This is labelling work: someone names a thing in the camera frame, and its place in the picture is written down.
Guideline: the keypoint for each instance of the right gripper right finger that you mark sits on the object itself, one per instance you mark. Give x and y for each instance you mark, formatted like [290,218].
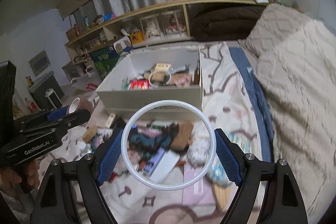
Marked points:
[282,202]

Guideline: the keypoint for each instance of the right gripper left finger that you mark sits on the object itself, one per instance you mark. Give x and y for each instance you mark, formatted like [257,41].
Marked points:
[55,202]

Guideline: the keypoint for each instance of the brown bandage tape roll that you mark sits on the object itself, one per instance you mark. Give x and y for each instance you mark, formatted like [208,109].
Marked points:
[80,103]

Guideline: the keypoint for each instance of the red black snack wrapper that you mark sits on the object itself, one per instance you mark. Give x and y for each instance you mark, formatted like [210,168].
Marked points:
[139,84]

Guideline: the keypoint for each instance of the brown leather pouch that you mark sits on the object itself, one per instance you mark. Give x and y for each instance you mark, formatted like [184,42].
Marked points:
[197,72]

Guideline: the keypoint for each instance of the person left hand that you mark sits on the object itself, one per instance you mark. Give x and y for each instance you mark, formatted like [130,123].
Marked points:
[9,178]

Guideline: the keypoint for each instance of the small white heater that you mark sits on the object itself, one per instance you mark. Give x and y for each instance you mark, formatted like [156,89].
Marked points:
[53,98]

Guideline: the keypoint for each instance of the wooden board piece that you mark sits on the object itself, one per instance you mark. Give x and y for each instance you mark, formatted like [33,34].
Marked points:
[221,196]

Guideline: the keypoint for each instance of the round cork lid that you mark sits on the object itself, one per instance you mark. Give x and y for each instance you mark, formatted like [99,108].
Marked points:
[90,134]

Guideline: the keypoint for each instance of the pink notebook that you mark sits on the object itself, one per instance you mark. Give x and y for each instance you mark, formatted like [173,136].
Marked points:
[200,193]

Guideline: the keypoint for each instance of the wooden tag stick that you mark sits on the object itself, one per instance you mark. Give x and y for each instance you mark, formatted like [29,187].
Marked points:
[109,122]

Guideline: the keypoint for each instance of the white crumpled ball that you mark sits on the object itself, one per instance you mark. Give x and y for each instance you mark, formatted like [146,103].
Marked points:
[198,151]

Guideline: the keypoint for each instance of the purple anime power bank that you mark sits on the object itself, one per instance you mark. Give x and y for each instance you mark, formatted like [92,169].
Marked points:
[152,163]

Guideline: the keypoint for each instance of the green cardboard box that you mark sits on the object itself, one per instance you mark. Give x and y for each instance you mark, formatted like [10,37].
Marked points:
[104,60]

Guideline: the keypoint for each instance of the crocheted yarn scarf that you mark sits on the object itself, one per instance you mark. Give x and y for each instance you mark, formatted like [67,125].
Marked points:
[150,139]

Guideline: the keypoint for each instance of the patterned bed sheet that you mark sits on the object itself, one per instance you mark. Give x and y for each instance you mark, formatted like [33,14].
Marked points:
[230,106]

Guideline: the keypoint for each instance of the white phone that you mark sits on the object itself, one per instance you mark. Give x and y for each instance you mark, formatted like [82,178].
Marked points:
[164,167]

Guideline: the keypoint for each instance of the white storage box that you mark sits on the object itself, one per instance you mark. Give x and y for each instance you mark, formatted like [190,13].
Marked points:
[157,66]

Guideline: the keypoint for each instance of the beige knitted blanket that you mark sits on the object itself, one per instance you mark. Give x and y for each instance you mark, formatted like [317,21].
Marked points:
[296,70]

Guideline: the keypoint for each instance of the clear bag of pink bits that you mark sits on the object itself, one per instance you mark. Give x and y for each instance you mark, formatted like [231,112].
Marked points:
[181,80]

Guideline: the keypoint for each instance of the wooden shelf unit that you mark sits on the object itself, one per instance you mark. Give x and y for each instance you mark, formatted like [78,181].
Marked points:
[162,23]

